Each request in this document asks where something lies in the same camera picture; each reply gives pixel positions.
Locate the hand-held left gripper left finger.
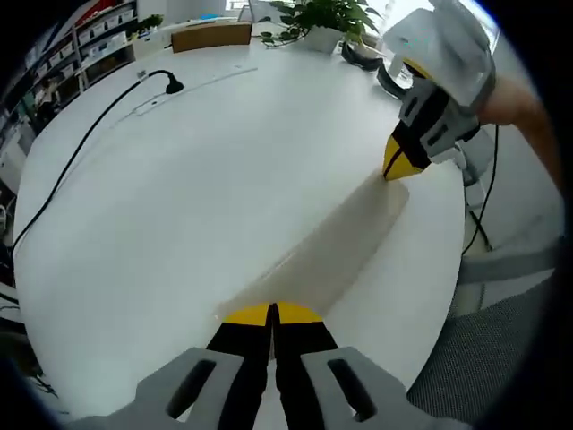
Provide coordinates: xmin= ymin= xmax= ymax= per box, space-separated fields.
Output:
xmin=66 ymin=302 xmax=275 ymax=430

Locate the brown cardboard box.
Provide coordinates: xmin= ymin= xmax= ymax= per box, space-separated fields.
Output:
xmin=171 ymin=20 xmax=253 ymax=55

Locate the shelving with white bins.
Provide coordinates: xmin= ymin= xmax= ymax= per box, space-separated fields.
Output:
xmin=21 ymin=0 xmax=138 ymax=90

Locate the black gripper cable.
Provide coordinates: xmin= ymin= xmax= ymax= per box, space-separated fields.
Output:
xmin=460 ymin=125 xmax=499 ymax=252

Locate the grey mesh office chair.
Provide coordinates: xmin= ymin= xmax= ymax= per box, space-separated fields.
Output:
xmin=405 ymin=232 xmax=565 ymax=425

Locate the translucent beige cutlery case lid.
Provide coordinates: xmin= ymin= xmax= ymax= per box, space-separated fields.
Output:
xmin=214 ymin=176 xmax=411 ymax=323

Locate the black power cable with plug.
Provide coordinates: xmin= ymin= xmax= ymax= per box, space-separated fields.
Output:
xmin=11 ymin=69 xmax=184 ymax=252

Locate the large potted green plant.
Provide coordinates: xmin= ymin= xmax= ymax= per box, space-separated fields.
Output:
xmin=259 ymin=0 xmax=381 ymax=55

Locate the small potted green plant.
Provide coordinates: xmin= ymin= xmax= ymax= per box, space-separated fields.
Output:
xmin=136 ymin=13 xmax=165 ymax=32

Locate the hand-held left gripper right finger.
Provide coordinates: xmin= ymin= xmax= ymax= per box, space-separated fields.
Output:
xmin=273 ymin=302 xmax=469 ymax=430

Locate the black headset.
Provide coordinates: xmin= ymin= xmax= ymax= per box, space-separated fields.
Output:
xmin=340 ymin=39 xmax=417 ymax=99

